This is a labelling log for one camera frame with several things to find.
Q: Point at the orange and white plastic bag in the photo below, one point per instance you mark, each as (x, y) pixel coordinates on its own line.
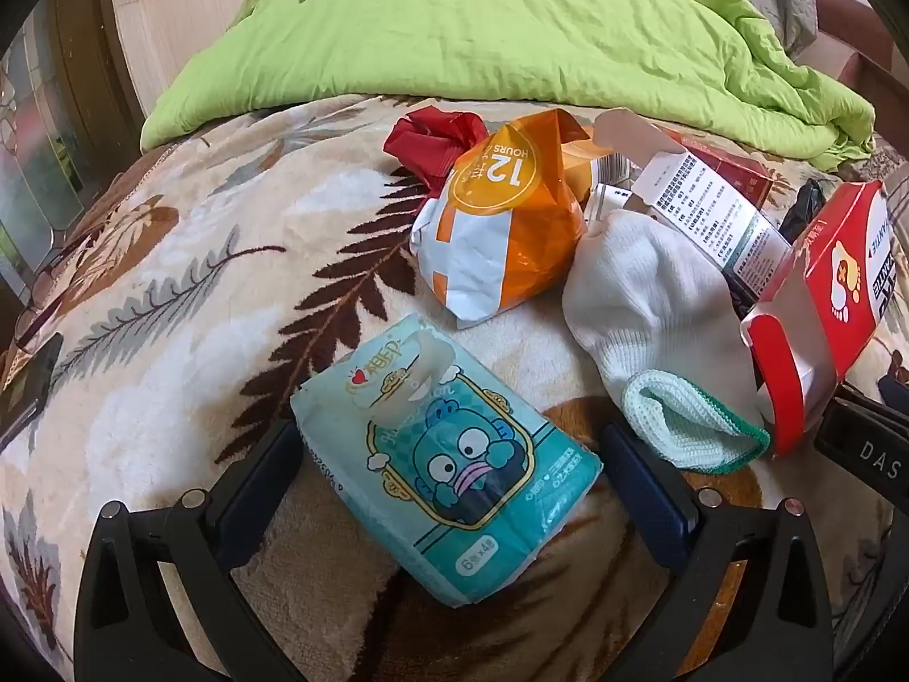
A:
(511, 241)

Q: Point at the brown headboard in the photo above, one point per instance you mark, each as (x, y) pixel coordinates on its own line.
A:
(873, 42)

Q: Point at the white sock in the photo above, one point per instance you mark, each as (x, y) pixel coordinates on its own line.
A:
(653, 291)

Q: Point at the dark red box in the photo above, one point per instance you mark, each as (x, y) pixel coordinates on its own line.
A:
(738, 174)

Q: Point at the teal cartoon tissue pack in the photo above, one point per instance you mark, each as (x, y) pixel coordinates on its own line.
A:
(440, 455)

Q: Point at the wooden door with glass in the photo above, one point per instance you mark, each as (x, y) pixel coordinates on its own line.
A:
(42, 156)

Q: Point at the small white box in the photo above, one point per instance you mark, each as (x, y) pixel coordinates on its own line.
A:
(607, 199)

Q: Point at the blue and white medicine box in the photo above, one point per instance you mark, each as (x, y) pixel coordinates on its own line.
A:
(703, 199)

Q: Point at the leaf-print blanket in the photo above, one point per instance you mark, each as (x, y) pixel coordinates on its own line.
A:
(177, 298)

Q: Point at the red and white box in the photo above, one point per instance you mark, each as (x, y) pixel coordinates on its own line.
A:
(845, 284)

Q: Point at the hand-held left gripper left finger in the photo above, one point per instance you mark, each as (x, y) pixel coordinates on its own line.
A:
(245, 490)

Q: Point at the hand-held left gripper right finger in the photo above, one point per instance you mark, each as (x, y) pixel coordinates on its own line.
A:
(650, 490)

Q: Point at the black phone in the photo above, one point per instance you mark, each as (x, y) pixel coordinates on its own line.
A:
(32, 383)

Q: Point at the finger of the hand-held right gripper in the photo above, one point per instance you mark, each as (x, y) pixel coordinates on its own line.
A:
(891, 392)

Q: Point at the black plastic bag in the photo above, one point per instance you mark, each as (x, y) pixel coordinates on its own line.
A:
(806, 202)

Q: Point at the green quilt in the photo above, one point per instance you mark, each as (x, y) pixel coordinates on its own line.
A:
(497, 28)

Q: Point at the red crumpled wrapper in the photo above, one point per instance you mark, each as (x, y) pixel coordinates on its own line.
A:
(426, 142)

